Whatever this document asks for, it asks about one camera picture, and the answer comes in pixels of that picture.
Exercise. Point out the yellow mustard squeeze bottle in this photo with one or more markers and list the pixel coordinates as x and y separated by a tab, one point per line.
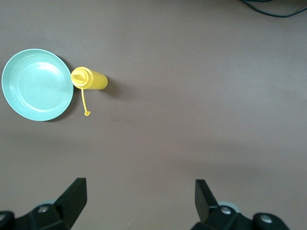
96	81

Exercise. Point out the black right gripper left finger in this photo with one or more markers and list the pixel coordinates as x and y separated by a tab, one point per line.
62	213

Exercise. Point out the mint green plate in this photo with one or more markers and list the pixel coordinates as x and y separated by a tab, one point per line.
36	86

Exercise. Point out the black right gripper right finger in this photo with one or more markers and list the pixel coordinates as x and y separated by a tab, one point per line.
216	218

